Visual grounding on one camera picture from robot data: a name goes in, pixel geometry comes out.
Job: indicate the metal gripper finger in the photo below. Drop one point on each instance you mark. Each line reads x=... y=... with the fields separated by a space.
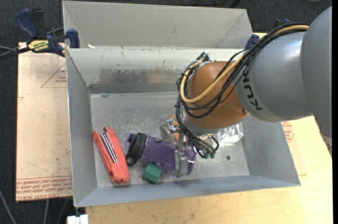
x=165 y=131
x=182 y=164

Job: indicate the green block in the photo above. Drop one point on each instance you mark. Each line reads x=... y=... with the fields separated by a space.
x=152 y=172

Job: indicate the brown cardboard board, red print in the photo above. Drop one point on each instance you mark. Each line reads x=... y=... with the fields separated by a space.
x=42 y=125

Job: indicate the red-orange flat slicer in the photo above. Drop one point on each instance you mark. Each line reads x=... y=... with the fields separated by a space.
x=113 y=159

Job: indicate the purple bottle with black cap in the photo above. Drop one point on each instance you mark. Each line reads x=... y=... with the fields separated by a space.
x=158 y=151

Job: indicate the grey metal bin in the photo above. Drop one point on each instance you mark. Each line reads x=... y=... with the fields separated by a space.
x=132 y=109

